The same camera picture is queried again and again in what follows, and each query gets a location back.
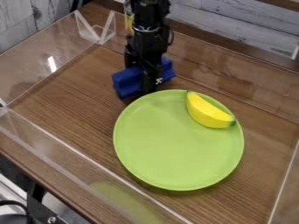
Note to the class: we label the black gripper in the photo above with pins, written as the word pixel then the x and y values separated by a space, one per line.
pixel 148 44

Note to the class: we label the blue block object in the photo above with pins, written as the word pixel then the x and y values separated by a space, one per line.
pixel 127 80

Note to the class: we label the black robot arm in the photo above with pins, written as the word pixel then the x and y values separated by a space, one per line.
pixel 150 12

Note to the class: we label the green round plate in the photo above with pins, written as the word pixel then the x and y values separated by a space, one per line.
pixel 168 150

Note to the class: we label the yellow labelled tin can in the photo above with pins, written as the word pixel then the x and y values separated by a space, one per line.
pixel 130 16

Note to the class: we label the yellow banana slice toy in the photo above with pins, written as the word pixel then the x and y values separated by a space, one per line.
pixel 208 114

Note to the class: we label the clear acrylic triangle bracket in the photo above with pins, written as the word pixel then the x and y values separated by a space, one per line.
pixel 95 33

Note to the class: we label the black clamp with cable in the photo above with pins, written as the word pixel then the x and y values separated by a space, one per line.
pixel 34 213

